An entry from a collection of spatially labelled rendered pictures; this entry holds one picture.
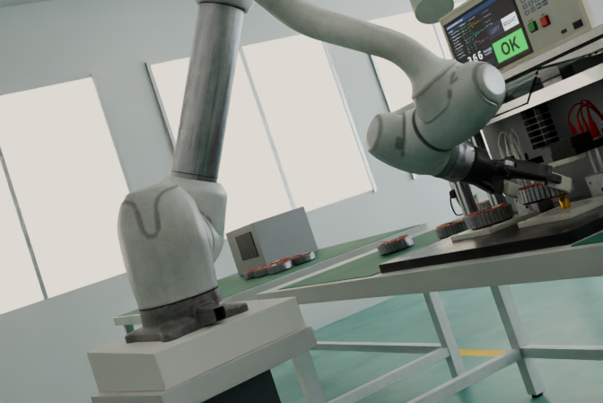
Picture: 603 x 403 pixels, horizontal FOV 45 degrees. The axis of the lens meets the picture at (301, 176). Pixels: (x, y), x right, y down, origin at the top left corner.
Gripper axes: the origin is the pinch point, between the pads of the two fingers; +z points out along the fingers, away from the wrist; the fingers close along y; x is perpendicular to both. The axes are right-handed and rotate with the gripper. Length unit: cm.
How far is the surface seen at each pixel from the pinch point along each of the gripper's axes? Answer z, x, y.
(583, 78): 2.0, 23.4, 7.5
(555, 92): 2.2, 22.9, -0.8
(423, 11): 30, 104, -112
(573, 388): 114, -29, -105
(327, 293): -13, -21, -69
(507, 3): -7.2, 45.1, -8.4
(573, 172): 25.4, 14.6, -18.6
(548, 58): -1.2, 29.7, 0.0
